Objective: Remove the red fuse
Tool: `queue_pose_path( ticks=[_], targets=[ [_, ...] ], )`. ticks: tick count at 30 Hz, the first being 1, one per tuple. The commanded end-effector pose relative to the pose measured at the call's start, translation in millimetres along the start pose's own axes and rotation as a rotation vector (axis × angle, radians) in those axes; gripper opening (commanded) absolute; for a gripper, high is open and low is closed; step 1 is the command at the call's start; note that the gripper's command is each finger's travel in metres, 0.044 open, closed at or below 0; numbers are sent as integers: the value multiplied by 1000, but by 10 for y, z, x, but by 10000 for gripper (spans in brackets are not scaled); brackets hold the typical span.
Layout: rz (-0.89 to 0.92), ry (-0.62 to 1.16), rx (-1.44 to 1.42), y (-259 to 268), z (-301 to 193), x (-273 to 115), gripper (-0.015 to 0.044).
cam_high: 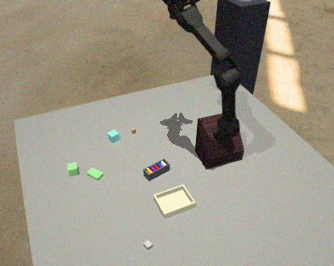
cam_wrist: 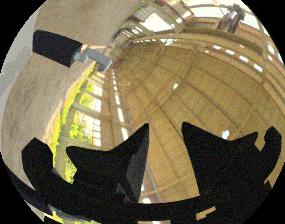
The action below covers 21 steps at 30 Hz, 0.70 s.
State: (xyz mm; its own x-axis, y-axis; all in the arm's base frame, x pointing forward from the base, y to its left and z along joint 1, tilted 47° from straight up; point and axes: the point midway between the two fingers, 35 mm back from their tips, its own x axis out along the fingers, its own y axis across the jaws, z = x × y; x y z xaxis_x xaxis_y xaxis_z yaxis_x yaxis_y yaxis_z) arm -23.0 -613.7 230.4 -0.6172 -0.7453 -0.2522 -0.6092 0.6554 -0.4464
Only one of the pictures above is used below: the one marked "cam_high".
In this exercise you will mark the cream shallow tray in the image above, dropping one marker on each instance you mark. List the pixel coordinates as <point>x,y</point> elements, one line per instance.
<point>174,201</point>

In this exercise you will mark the light green flat block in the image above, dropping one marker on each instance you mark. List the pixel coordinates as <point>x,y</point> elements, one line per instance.
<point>95,174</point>

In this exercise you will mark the small green block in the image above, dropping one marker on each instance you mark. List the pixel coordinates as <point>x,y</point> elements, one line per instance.
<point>72,169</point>

